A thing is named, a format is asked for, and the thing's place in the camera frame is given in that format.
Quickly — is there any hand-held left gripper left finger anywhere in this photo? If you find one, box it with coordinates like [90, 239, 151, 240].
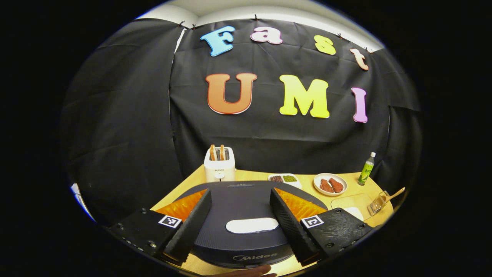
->
[109, 189, 213, 267]

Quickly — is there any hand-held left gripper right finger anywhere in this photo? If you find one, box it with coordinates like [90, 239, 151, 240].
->
[269, 188, 374, 267]

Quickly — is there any black silver rice cooker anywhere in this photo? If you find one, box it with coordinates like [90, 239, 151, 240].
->
[169, 181, 329, 269]

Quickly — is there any wire chopstick holder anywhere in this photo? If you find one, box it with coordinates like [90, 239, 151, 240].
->
[367, 190, 389, 216]

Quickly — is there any wooden spoon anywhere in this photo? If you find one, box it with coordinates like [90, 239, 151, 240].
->
[379, 187, 406, 204]

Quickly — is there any white divided bean dish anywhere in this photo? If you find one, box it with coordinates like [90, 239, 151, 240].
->
[268, 173, 302, 189]

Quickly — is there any white round plate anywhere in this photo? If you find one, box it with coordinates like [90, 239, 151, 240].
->
[313, 173, 348, 197]

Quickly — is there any white toaster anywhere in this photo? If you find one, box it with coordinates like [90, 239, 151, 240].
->
[203, 147, 236, 183]

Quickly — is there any clear glass bowl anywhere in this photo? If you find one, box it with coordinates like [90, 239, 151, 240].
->
[331, 192, 375, 222]

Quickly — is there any black backdrop cloth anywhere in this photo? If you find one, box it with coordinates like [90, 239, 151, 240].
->
[61, 17, 423, 225]

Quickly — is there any green drink bottle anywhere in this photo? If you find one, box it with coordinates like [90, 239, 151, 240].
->
[357, 152, 376, 186]

